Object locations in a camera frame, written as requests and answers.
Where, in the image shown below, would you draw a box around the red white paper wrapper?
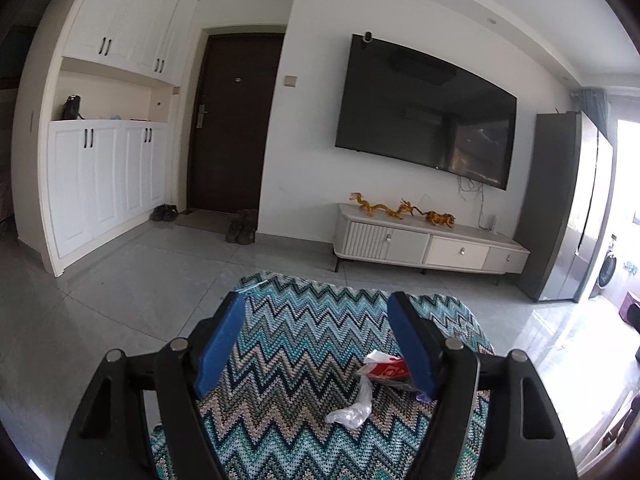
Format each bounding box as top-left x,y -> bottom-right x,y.
357,350 -> 411,382

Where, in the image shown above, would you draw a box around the black handbag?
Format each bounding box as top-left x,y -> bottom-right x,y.
60,96 -> 84,120

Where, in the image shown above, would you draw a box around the wall light switch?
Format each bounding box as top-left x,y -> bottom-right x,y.
284,75 -> 297,87

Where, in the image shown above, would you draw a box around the golden dragon figurine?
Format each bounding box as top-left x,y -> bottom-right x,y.
349,192 -> 416,220

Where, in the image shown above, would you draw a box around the black wall television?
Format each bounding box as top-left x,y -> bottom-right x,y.
335,34 -> 518,190

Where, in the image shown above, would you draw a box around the black shoes by cabinet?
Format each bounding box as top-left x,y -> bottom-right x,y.
150,204 -> 179,222

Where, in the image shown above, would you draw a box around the golden tiger figurine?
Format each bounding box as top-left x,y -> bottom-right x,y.
424,211 -> 456,229

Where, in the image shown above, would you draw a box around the dark brown entrance door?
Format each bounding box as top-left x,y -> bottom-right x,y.
186,32 -> 284,212

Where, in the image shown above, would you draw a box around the zigzag patterned teal blanket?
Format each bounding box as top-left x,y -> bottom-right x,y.
150,270 -> 497,480

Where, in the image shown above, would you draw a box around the washing machine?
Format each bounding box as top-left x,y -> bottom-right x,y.
590,234 -> 617,298

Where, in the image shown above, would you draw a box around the white TV cabinet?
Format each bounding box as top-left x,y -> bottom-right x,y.
333,204 -> 529,275

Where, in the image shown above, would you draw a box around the clear plastic bag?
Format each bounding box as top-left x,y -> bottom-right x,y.
324,376 -> 373,430

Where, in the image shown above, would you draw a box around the grey refrigerator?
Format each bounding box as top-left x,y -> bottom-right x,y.
514,112 -> 613,301

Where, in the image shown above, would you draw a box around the brown door mat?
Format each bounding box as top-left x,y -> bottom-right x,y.
175,209 -> 235,234

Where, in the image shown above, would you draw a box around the white shoe cabinet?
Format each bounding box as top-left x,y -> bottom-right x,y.
11,0 -> 195,275

